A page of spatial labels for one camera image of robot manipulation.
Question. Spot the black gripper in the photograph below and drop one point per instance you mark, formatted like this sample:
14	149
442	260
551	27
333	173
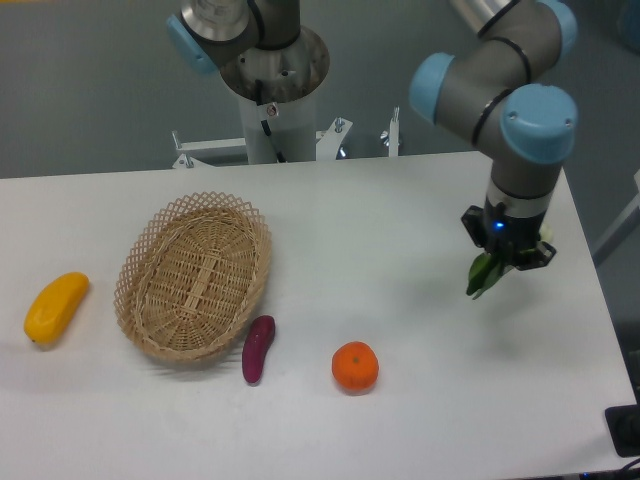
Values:
495	227

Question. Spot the green bok choy vegetable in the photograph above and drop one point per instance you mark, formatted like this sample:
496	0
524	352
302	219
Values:
487	269

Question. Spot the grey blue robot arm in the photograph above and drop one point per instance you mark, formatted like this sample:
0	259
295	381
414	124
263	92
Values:
491	99

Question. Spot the orange tangerine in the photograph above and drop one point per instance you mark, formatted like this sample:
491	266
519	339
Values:
355	367

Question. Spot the black box at table edge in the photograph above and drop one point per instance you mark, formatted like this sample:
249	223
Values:
623	425

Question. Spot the purple sweet potato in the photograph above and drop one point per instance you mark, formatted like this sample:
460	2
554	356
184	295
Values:
256	346

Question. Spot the woven wicker basket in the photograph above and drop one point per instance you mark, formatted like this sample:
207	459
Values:
194	277

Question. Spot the yellow mango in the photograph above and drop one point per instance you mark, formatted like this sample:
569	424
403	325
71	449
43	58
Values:
54	307

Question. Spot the white metal base frame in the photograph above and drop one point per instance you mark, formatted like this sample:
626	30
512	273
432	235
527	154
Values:
330	145

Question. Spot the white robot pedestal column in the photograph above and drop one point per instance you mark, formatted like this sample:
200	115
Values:
279	132

